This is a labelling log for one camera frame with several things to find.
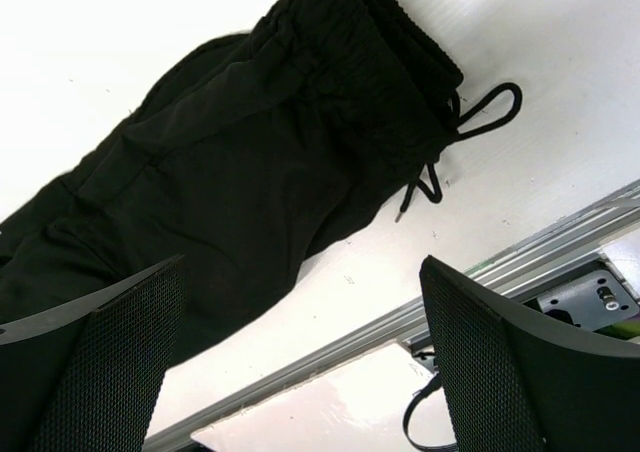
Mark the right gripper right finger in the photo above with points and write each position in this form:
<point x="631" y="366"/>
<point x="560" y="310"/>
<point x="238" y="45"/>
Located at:
<point x="515" y="379"/>

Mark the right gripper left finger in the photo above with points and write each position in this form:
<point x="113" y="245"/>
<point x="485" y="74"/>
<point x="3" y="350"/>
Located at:
<point x="86" y="375"/>

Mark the black trousers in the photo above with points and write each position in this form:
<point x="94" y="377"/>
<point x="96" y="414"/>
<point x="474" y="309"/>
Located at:
<point x="252" y="154"/>

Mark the aluminium front rail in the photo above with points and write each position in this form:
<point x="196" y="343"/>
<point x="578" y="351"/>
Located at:
<point x="405" y="325"/>

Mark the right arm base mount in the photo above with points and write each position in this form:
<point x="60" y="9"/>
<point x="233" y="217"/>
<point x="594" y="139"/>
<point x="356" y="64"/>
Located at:
<point x="590" y="282"/>

